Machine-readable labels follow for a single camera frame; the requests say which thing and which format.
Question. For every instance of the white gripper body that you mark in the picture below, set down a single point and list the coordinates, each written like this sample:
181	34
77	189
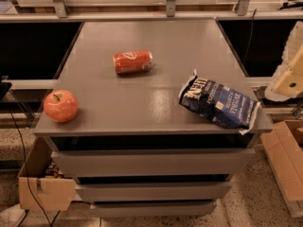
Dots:
291	76

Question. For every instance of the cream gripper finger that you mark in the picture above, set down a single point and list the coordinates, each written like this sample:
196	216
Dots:
287	80

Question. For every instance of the red coke can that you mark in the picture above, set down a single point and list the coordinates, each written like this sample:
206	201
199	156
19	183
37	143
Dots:
133	62

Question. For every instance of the cardboard box on right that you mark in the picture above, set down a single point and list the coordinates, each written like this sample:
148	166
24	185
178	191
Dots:
284	150

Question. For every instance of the cardboard box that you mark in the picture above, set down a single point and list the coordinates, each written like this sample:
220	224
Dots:
284	150
38	189

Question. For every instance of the blue chip bag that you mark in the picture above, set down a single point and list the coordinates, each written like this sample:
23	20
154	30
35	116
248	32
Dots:
219	104

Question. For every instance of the grey drawer cabinet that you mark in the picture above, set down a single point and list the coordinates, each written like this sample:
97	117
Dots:
133	150

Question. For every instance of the red apple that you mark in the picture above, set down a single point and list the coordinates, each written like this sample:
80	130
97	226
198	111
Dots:
61	106

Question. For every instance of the cardboard box on left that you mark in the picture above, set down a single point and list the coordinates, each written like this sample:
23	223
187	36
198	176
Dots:
38	189

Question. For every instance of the metal shelf frame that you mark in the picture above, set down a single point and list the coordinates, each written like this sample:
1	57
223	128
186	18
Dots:
37	11

